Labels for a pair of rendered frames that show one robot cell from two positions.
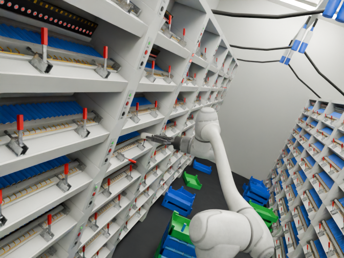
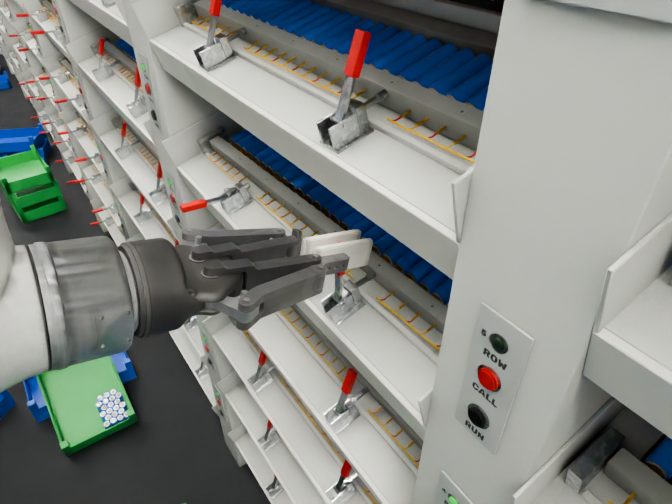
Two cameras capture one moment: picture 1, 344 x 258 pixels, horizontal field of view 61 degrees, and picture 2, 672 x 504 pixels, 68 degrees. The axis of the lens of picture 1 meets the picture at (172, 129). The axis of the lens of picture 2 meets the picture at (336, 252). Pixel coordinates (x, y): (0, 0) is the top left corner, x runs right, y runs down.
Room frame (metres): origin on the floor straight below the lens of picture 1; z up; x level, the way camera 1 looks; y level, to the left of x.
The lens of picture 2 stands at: (1.84, -0.18, 1.32)
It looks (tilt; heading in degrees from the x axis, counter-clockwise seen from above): 37 degrees down; 133
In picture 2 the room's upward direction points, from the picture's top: straight up
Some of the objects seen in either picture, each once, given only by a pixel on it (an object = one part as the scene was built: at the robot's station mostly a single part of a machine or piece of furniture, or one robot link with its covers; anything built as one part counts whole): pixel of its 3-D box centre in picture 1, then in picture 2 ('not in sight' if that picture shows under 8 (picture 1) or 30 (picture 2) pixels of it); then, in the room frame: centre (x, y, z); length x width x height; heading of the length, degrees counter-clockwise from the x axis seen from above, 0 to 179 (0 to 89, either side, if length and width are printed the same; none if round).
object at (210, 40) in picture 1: (170, 129); not in sight; (2.47, 0.02, 0.90); 0.20 x 0.09 x 1.80; 79
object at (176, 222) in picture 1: (191, 230); not in sight; (1.83, -0.39, 0.44); 0.30 x 0.20 x 0.08; 91
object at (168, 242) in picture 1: (186, 239); not in sight; (1.83, -0.39, 0.36); 0.30 x 0.20 x 0.08; 91
